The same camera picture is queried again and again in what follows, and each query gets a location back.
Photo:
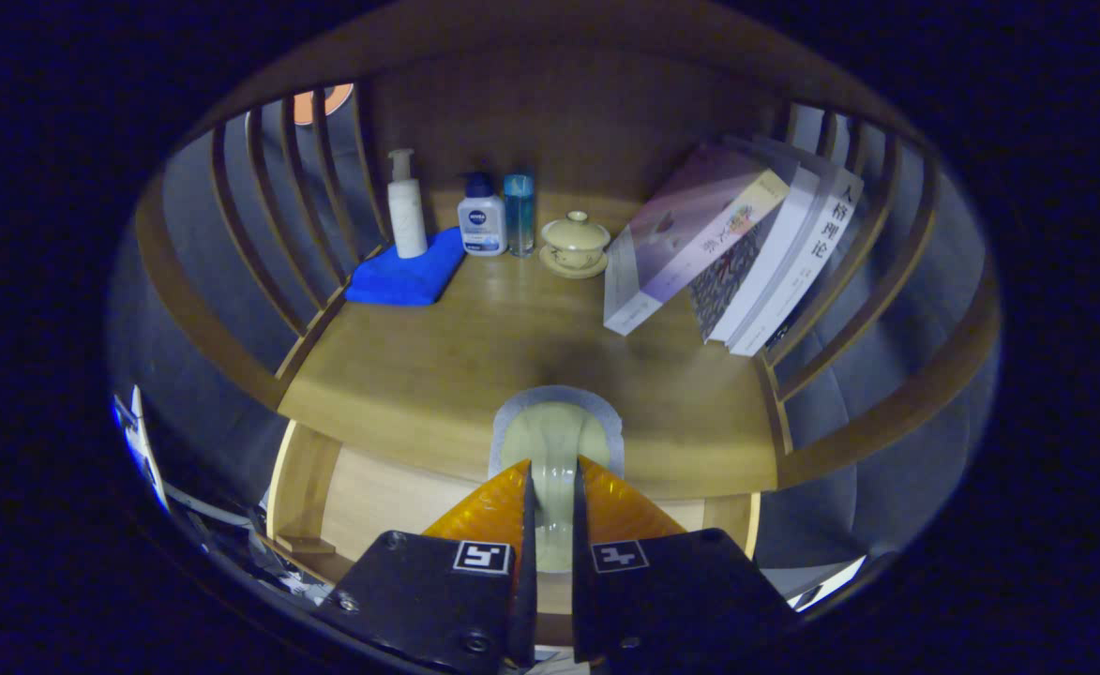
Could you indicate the white book with black print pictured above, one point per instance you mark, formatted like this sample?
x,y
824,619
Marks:
x,y
817,244

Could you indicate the dark patterned book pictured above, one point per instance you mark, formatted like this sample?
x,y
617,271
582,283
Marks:
x,y
728,277

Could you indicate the white bottle with blue cap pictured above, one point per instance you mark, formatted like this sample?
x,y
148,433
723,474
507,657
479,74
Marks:
x,y
481,225

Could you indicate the purple and white book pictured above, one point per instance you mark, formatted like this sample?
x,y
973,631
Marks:
x,y
681,234

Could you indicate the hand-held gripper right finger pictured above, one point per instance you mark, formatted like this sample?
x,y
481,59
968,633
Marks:
x,y
681,600

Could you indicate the plain white book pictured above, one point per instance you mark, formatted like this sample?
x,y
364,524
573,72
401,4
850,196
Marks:
x,y
775,253

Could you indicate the wooden cabinet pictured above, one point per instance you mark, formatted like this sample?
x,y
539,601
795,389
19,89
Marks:
x,y
550,112

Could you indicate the blue folded cloth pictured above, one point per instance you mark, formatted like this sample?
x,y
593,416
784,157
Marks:
x,y
404,277

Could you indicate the white pump bottle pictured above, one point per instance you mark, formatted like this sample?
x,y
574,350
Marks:
x,y
407,216

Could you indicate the teal slim bottle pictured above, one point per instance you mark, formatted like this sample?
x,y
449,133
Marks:
x,y
519,211

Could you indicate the pale green pouch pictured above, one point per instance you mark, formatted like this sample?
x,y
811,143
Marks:
x,y
554,441

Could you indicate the white blurry object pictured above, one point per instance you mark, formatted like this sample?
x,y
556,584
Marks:
x,y
142,450

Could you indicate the cream lidded tea cup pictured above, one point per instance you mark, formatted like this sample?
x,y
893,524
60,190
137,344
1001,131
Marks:
x,y
575,242

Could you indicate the wooden countertop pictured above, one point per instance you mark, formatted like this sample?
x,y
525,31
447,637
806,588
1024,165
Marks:
x,y
437,375

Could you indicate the wooden drawer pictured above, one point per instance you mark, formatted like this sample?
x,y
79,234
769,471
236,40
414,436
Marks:
x,y
381,506

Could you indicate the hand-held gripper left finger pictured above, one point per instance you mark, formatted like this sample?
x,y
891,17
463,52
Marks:
x,y
418,591

